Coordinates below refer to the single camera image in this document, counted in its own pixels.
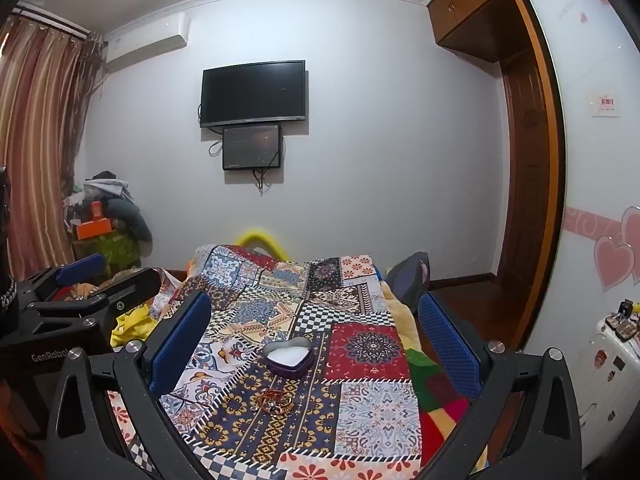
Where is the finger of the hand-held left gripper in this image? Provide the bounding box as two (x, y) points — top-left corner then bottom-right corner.
(30, 267), (163, 334)
(15, 254), (108, 307)

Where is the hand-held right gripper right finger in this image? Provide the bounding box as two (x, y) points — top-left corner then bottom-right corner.
(417, 292), (584, 480)

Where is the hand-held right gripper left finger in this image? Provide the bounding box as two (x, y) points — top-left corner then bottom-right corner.
(45, 290), (213, 480)

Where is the red and gold bracelet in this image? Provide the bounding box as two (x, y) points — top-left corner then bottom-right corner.
(252, 387), (297, 415)

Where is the heart-shaped purple tin box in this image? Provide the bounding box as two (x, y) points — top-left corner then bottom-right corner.
(263, 336), (317, 380)

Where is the green patterned box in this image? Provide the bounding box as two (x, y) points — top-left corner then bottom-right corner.
(72, 232), (144, 274)

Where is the orange box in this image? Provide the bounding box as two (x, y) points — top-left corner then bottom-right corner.
(75, 219), (115, 241)

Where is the yellow cloth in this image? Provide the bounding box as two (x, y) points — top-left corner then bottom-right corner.
(110, 302), (157, 349)

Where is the colourful plaid fleece blanket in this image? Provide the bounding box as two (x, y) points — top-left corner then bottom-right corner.
(379, 280), (489, 472)

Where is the pile of grey clothes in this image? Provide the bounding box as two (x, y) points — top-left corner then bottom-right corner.
(65, 170), (154, 257)

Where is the dark backpack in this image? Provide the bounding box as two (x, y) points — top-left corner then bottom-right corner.
(387, 252), (432, 312)

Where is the patchwork printed cloth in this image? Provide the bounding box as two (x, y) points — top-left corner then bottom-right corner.
(107, 244), (427, 480)

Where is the yellow foam tube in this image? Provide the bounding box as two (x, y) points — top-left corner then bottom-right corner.
(235, 229), (289, 261)

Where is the striped brown curtain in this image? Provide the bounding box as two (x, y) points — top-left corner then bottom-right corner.
(0, 16), (108, 281)

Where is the white suitcase with stickers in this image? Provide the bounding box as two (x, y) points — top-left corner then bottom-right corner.
(570, 316), (640, 472)

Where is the brown wooden door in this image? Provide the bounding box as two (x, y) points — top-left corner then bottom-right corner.
(499, 50), (557, 292)

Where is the white wardrobe door with hearts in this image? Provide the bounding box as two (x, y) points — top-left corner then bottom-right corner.
(517, 0), (640, 353)

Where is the white air conditioner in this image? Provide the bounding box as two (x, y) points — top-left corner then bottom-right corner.
(102, 11), (192, 75)

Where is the red and white sticker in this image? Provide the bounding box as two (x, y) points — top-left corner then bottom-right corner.
(590, 91), (621, 117)

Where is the wooden overhead cabinet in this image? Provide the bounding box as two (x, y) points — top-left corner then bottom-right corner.
(427, 0), (558, 64)

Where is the black hanging cable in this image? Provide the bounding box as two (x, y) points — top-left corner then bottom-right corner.
(252, 167), (274, 196)

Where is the small black wall screen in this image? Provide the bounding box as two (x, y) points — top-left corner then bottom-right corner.
(222, 124), (282, 172)

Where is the wall-mounted black television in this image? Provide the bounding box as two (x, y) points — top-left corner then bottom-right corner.
(200, 60), (307, 129)

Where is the white curtain rail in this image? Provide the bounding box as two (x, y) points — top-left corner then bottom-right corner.
(12, 2), (95, 40)

